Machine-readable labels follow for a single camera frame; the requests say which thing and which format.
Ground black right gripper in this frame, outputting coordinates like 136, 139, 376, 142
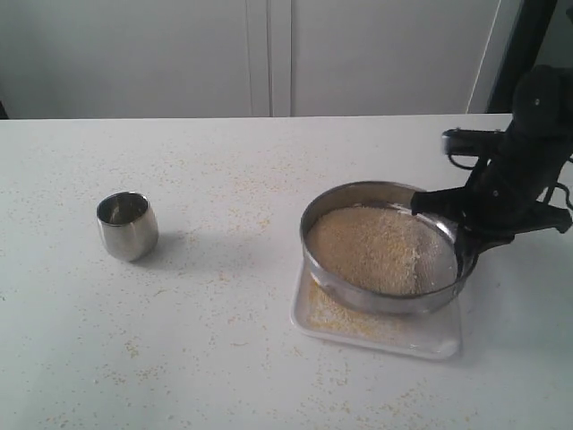
410, 65, 572, 269

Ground yellow grain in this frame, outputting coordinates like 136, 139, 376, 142
308, 205, 424, 297

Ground round steel mesh sieve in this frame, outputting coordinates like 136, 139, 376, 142
299, 181, 478, 315

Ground stainless steel cup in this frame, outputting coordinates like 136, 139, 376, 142
96, 192, 158, 262

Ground white square plastic tray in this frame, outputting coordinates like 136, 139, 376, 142
291, 262, 462, 360

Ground fine yellow millet grains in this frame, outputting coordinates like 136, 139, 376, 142
306, 281, 412, 342

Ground white cabinet doors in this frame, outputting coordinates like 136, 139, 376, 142
1, 1, 521, 119

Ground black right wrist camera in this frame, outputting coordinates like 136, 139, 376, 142
441, 128, 505, 171

